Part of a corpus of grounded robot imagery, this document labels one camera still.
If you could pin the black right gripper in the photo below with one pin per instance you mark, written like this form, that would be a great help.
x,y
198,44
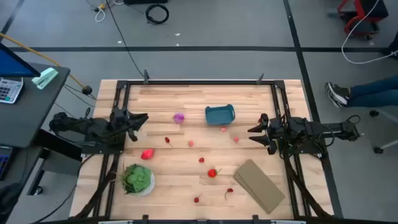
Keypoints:
x,y
273,130

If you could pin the black computer mouse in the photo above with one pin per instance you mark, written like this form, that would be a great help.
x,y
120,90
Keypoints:
x,y
8,199

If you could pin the small pinkish red berry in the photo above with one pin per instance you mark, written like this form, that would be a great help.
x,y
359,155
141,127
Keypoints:
x,y
236,139
223,129

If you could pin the black keyboard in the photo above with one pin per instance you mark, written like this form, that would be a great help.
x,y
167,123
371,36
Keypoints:
x,y
4,161

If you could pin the red strawberry with green leaves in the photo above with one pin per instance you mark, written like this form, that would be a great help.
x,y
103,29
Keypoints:
x,y
212,173

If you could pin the red and black cart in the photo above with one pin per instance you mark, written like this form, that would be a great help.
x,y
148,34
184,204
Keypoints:
x,y
373,11

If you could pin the black aluminium table frame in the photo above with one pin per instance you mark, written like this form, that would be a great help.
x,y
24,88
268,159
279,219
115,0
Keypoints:
x,y
199,82

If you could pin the red cherry with stem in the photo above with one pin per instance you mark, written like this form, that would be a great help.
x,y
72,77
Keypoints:
x,y
196,200

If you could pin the person's shoe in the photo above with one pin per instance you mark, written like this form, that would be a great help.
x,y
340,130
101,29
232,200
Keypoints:
x,y
337,95

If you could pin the small red chili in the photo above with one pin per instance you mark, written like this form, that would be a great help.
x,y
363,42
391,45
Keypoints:
x,y
167,140

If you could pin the dark grey desk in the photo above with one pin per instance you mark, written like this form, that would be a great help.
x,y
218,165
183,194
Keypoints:
x,y
34,115

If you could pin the purple white striped ball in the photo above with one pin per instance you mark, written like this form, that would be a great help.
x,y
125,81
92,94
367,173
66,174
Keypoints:
x,y
178,118

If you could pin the black frame clamp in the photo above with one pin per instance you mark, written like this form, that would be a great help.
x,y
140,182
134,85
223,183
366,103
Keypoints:
x,y
255,218
146,76
145,218

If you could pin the grey desk calculator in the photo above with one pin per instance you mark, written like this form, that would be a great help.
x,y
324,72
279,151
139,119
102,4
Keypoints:
x,y
9,90

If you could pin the pink raspberry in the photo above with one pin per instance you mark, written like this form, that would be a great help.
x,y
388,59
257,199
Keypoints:
x,y
191,143

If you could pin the large red pepper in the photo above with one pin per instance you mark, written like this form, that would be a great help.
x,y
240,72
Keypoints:
x,y
147,154

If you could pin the person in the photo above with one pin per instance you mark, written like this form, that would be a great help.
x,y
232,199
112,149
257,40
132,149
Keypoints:
x,y
373,93

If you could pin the tan folded cardboard sheet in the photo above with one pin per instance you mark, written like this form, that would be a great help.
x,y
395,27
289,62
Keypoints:
x,y
258,185

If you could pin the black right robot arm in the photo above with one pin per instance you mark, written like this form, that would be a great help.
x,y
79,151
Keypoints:
x,y
326,129

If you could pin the grey office chair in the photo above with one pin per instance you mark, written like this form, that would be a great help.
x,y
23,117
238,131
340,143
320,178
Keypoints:
x,y
378,150

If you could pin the mint green stapler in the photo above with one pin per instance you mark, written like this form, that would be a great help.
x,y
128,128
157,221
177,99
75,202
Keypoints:
x,y
45,77

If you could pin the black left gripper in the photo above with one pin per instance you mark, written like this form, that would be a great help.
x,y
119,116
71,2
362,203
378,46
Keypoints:
x,y
119,119

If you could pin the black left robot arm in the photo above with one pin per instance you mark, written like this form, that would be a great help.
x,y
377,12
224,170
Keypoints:
x,y
81,126

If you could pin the computer monitor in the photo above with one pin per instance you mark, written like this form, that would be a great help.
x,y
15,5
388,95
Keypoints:
x,y
12,65

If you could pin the red raspberry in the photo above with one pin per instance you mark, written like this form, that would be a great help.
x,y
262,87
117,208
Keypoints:
x,y
201,160

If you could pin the red chili with curved stem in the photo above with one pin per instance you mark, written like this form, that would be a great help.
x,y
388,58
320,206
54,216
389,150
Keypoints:
x,y
229,190

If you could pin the blue plastic tupperware container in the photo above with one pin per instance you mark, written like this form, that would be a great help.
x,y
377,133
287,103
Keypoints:
x,y
219,115

